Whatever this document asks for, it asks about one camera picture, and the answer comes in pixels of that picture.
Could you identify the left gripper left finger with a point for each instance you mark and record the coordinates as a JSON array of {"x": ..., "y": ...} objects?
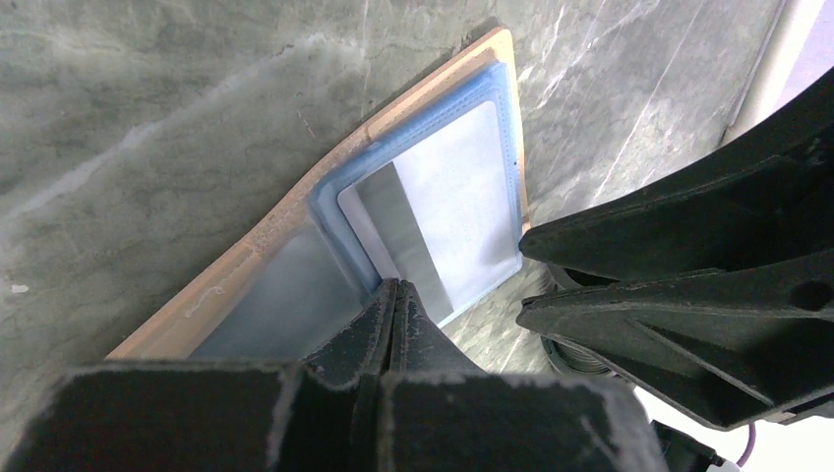
[{"x": 314, "y": 414}]

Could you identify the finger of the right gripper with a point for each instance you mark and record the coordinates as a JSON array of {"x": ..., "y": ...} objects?
[
  {"x": 724, "y": 348},
  {"x": 763, "y": 198}
]

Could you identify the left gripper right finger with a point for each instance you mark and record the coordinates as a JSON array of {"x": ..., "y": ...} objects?
[{"x": 473, "y": 421}]

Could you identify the white credit card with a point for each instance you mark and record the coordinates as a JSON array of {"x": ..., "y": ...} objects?
[{"x": 440, "y": 214}]

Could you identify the tan leather card holder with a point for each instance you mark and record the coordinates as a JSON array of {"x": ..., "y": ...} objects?
[{"x": 300, "y": 275}]

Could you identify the white PVC pipe frame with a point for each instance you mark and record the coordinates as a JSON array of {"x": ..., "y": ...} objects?
[{"x": 796, "y": 51}]

